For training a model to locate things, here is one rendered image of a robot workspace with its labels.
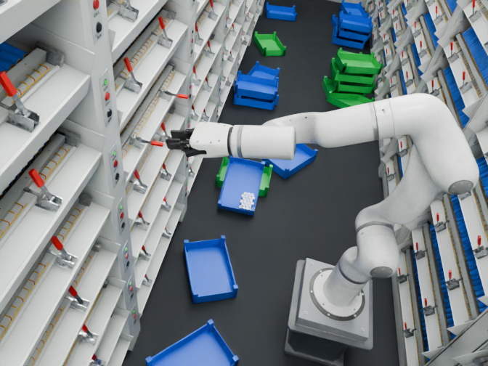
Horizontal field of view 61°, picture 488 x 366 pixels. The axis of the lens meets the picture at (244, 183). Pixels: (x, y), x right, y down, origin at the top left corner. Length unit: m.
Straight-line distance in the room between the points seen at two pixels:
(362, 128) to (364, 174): 1.75
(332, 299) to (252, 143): 0.79
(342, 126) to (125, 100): 0.55
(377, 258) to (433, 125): 0.46
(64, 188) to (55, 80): 0.21
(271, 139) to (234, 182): 1.33
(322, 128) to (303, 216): 1.38
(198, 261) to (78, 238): 1.07
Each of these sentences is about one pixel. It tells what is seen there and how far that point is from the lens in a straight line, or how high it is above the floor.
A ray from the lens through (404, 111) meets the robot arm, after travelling 0.99.
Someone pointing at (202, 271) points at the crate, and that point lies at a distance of 2.01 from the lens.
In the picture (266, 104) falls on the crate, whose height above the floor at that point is 0.04.
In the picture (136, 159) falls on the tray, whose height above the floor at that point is 0.87.
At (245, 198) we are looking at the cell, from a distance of 2.22.
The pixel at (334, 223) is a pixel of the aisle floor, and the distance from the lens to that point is 2.36.
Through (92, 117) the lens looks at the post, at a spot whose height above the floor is 1.15.
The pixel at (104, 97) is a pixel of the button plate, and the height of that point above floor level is 1.18.
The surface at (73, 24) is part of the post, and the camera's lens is 0.83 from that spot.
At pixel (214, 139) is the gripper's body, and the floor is 1.04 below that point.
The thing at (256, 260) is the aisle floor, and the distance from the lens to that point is 2.09.
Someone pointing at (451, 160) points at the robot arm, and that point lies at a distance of 1.04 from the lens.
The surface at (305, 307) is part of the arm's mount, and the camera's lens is 1.60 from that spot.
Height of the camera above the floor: 1.69
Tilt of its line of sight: 44 degrees down
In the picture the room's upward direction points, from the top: 10 degrees clockwise
